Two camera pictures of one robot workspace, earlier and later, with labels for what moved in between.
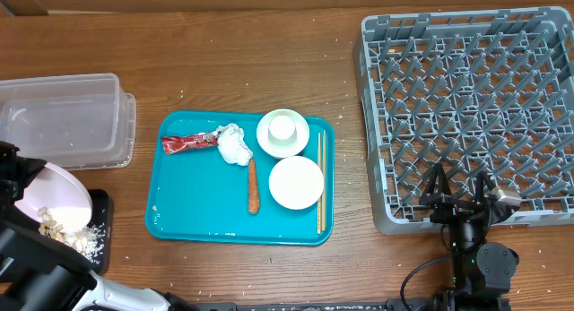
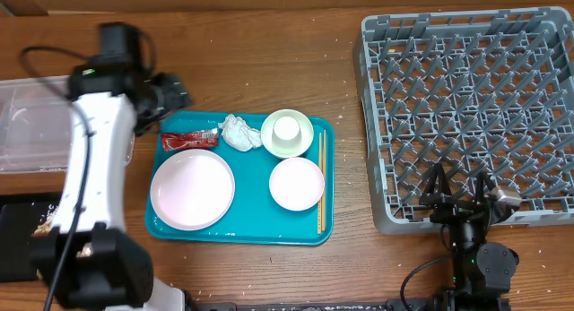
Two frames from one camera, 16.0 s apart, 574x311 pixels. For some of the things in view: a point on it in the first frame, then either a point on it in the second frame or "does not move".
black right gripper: [451, 207] does not move
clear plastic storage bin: [82, 121] does not move
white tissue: [231, 144] → [239, 134]
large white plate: [61, 194] → [192, 190]
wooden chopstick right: [324, 178] does not move
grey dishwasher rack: [487, 90] does not move
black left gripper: [13, 177] → [176, 95]
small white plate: [296, 183] does not move
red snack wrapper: [174, 142] does not move
